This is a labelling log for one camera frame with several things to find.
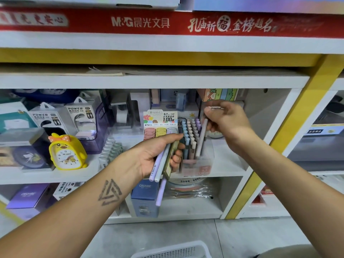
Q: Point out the person's left hand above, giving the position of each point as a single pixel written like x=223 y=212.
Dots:
x=145 y=158

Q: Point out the person's right hand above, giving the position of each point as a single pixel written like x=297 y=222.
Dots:
x=234 y=123

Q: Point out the bundle of lilac grey packets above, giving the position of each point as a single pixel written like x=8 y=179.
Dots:
x=160 y=190

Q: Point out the slim pale lilac packet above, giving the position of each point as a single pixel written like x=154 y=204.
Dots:
x=201 y=139

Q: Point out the white shelf with yellow trim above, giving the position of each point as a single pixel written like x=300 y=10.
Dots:
x=177 y=82

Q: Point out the white plastic basket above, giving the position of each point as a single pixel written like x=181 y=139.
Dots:
x=166 y=250

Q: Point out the person's left forearm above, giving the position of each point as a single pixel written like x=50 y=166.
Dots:
x=59 y=223

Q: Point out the person's right forearm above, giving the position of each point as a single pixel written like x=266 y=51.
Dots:
x=298 y=198

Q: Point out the white round clock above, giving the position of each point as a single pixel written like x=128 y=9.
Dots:
x=215 y=134

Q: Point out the pastel sticky notes pack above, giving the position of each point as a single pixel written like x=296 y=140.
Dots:
x=220 y=95

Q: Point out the clear plastic tray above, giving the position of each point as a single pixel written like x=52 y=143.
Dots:
x=111 y=152

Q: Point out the white refill display box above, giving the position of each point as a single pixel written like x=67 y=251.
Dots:
x=160 y=118

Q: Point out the blue small carton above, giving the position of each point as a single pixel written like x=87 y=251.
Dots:
x=144 y=201

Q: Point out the purple translucent container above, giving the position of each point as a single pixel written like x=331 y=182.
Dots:
x=102 y=141

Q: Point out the tape dispenser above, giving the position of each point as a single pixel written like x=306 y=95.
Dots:
x=121 y=112

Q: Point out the clear pink label box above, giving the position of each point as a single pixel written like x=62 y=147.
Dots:
x=198 y=168

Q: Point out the stack of wrapped discs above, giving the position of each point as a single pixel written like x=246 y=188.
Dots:
x=189 y=189

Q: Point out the white tall box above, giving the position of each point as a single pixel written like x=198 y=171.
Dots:
x=141 y=103

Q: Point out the flat cardboard sheets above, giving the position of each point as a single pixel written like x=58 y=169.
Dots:
x=215 y=71

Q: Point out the grey digital clock box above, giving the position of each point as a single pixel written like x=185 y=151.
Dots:
x=174 y=99

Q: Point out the white hanging accessory box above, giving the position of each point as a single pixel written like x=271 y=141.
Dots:
x=48 y=119
x=81 y=115

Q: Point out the yellow alarm clock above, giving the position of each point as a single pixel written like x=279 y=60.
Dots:
x=67 y=154

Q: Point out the red white flat box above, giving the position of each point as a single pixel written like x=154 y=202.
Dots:
x=263 y=196

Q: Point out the plastic wrapped items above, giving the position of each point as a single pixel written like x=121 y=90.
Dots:
x=332 y=183

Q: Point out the clear boxed dark clock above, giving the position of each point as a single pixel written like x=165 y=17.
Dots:
x=24 y=153

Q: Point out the blue printed box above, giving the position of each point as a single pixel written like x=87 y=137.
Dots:
x=269 y=5

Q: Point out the purple box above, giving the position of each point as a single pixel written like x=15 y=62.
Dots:
x=27 y=198

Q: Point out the teal white box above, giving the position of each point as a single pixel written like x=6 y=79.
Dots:
x=15 y=116

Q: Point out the red banner strip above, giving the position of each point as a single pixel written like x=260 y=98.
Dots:
x=80 y=21

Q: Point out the white printed box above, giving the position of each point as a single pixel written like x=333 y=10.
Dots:
x=91 y=1

